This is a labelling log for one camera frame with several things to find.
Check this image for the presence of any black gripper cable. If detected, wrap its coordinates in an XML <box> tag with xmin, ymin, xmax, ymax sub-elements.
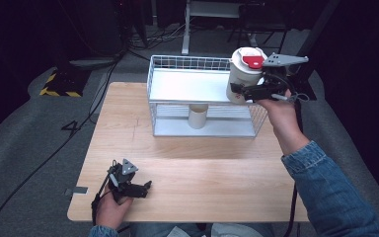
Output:
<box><xmin>281</xmin><ymin>98</ymin><xmax>304</xmax><ymax>237</ymax></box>
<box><xmin>91</xmin><ymin>173</ymin><xmax>114</xmax><ymax>227</ymax></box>

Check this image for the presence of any white wire shelf rack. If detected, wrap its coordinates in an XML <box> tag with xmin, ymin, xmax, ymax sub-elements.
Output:
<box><xmin>146</xmin><ymin>54</ymin><xmax>269</xmax><ymax>138</ymax></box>

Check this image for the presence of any grey tape piece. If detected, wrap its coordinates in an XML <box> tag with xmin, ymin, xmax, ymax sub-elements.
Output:
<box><xmin>64</xmin><ymin>186</ymin><xmax>89</xmax><ymax>198</ymax></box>

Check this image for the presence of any white metal stand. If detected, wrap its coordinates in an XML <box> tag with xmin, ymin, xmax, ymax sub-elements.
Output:
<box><xmin>181</xmin><ymin>0</ymin><xmax>245</xmax><ymax>56</ymax></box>

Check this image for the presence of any dark slanted stand pole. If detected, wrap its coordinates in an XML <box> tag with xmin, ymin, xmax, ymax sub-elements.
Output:
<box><xmin>294</xmin><ymin>0</ymin><xmax>341</xmax><ymax>102</ymax></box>

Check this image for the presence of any long black floor cable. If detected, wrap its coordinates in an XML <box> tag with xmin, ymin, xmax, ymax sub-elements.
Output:
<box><xmin>0</xmin><ymin>57</ymin><xmax>123</xmax><ymax>237</ymax></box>

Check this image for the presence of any white cup with red lid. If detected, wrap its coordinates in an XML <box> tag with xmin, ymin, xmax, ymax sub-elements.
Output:
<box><xmin>225</xmin><ymin>46</ymin><xmax>268</xmax><ymax>106</ymax></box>

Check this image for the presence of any black chair frame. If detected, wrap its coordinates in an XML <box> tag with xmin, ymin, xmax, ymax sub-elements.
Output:
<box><xmin>226</xmin><ymin>3</ymin><xmax>291</xmax><ymax>51</ymax></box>

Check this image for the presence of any bundle of floor cables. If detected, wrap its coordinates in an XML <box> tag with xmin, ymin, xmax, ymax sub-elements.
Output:
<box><xmin>124</xmin><ymin>23</ymin><xmax>186</xmax><ymax>62</ymax></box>

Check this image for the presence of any beige paper cup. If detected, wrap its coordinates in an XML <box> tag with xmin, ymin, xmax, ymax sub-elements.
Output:
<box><xmin>188</xmin><ymin>104</ymin><xmax>209</xmax><ymax>130</ymax></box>

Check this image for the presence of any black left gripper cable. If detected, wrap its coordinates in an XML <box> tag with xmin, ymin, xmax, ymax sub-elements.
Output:
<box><xmin>91</xmin><ymin>173</ymin><xmax>114</xmax><ymax>227</ymax></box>

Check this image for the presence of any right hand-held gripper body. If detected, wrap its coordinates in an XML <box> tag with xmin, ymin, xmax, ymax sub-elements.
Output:
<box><xmin>247</xmin><ymin>52</ymin><xmax>310</xmax><ymax>103</ymax></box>

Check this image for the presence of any person's right hand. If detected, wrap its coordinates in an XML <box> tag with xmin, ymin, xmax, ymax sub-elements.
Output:
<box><xmin>256</xmin><ymin>89</ymin><xmax>304</xmax><ymax>134</ymax></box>

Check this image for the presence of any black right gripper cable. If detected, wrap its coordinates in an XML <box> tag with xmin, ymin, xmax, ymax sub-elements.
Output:
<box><xmin>281</xmin><ymin>98</ymin><xmax>304</xmax><ymax>237</ymax></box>

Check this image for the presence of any black yellow striped base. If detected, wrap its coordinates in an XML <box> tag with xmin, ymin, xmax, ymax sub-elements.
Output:
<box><xmin>38</xmin><ymin>67</ymin><xmax>92</xmax><ymax>99</ymax></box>

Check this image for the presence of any person's left hand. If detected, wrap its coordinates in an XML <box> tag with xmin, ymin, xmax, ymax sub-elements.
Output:
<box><xmin>95</xmin><ymin>193</ymin><xmax>134</xmax><ymax>230</ymax></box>

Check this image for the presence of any grey flat stand base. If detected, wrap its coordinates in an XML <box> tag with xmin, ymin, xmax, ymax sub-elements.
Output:
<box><xmin>68</xmin><ymin>56</ymin><xmax>121</xmax><ymax>69</ymax></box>

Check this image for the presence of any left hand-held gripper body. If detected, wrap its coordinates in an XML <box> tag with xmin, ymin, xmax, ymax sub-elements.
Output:
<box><xmin>107</xmin><ymin>158</ymin><xmax>139</xmax><ymax>203</ymax></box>

